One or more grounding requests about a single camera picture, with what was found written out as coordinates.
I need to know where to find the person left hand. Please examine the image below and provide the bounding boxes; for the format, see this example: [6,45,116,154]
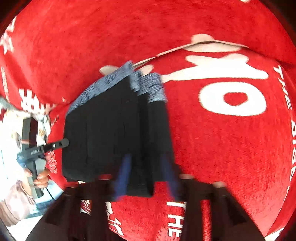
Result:
[22,168,50,189]

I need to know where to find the black pants with blue waistband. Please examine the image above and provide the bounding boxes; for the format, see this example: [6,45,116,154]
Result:
[62,62,174,197]

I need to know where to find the white floral patterned cloth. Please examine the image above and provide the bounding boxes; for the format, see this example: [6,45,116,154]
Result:
[1,97,51,183]

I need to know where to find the red folded quilt with letters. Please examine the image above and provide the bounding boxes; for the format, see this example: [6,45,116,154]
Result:
[1,1,295,111]

